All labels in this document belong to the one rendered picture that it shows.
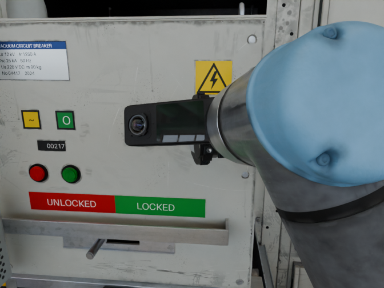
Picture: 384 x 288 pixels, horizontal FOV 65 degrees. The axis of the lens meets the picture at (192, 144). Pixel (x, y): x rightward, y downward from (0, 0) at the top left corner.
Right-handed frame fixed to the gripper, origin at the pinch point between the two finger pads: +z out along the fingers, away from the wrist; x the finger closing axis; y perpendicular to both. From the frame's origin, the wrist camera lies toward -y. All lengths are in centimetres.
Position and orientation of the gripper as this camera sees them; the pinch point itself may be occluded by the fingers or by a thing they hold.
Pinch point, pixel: (189, 132)
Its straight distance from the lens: 47.0
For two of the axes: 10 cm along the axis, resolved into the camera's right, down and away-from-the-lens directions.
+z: -1.6, 0.0, 9.9
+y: 9.9, -0.4, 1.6
